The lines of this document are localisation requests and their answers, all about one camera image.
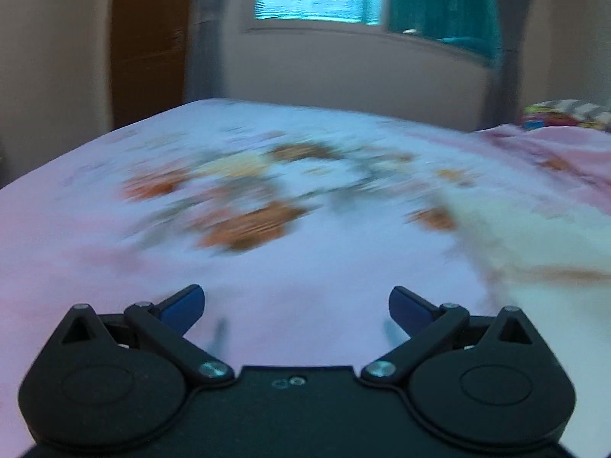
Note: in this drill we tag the grey striped pillow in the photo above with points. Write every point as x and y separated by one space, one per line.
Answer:
580 107

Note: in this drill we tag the teal curtain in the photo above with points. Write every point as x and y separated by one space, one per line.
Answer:
439 0

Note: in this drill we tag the pink floral bed sheet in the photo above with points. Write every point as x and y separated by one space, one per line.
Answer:
296 257

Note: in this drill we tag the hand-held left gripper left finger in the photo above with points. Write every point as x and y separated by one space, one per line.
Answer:
183 306

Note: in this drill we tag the brown wooden door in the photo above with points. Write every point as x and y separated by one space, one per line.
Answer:
148 43

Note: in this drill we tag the colourful floral pillow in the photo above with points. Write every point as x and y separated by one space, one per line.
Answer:
537 120

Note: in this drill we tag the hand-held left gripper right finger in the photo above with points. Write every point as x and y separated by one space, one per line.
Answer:
405 310

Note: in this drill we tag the pink blanket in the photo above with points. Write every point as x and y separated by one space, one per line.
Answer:
563 152

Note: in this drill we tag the cream knitted garment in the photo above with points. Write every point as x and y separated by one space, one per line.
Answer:
530 243

